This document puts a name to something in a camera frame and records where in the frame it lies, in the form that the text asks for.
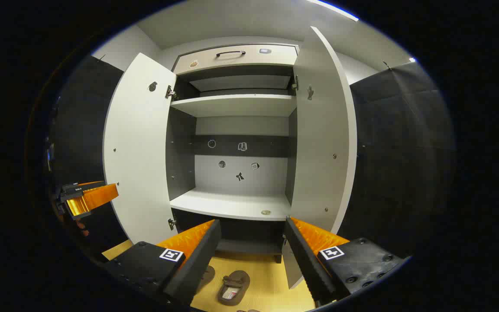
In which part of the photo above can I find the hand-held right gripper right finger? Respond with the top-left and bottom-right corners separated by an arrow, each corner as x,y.
281,215 -> 408,307

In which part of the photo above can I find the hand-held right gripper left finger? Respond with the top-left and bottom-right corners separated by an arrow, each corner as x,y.
102,219 -> 223,307

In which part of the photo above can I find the brown fuzzy shoe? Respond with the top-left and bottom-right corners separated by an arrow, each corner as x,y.
197,265 -> 216,292
217,270 -> 251,306

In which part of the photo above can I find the white shoe cabinet door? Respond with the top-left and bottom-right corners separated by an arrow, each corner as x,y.
281,26 -> 358,290
103,53 -> 179,246

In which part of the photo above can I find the white shoe cabinet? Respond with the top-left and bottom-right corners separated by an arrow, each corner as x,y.
165,42 -> 300,264

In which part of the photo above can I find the dark grey cabinet shelf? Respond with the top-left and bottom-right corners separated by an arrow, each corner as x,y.
216,238 -> 283,255

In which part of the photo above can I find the white cabinet shelf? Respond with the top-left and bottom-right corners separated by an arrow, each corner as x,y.
170,94 -> 298,118
169,187 -> 292,221

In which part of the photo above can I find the beige cabinet drawer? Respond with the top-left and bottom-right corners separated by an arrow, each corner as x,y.
172,43 -> 299,75

